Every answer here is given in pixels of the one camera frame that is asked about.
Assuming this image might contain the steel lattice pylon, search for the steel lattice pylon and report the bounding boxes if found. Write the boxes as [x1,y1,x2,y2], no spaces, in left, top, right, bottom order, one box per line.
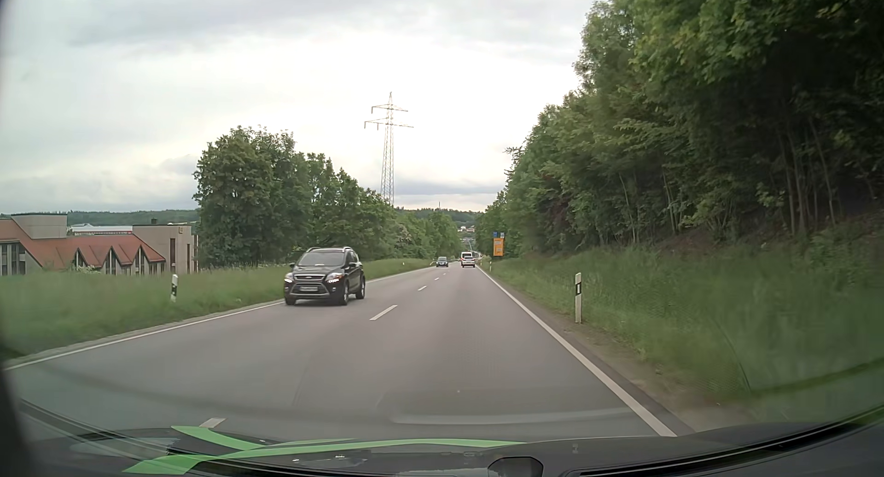
[364,92,414,207]

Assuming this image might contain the grey asphalt road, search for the grey asphalt road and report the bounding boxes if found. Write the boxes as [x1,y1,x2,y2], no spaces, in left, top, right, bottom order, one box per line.
[6,265,693,442]

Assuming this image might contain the black car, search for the black car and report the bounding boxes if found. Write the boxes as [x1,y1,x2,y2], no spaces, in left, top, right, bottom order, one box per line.
[283,247,366,307]

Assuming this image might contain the row of green trees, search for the row of green trees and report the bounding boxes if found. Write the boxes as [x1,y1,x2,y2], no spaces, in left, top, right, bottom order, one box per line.
[192,125,462,268]

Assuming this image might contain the road markings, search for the road markings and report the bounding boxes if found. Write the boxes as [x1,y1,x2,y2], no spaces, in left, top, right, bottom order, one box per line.
[6,266,678,438]

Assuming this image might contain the car's own bonnet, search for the car's own bonnet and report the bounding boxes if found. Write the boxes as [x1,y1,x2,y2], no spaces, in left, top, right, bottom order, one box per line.
[14,400,884,477]

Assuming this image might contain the grass bank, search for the grass bank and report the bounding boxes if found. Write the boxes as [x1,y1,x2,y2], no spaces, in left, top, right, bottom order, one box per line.
[481,215,884,423]

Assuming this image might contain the wood of green trees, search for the wood of green trees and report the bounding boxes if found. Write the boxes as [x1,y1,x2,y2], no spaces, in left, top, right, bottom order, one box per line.
[475,0,884,258]

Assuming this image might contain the beige flat-roofed building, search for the beige flat-roofed building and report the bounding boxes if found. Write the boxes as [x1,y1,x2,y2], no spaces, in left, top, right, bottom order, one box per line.
[11,213,200,275]

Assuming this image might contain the wooded hill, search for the wooded hill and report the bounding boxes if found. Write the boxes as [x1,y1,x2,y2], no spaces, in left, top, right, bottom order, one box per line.
[0,209,201,227]

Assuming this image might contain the grass verge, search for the grass verge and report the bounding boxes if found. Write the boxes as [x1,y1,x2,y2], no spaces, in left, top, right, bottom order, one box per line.
[0,257,435,359]

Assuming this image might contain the red-roofed building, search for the red-roofed building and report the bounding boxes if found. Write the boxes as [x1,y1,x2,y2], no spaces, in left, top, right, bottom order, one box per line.
[0,218,167,277]

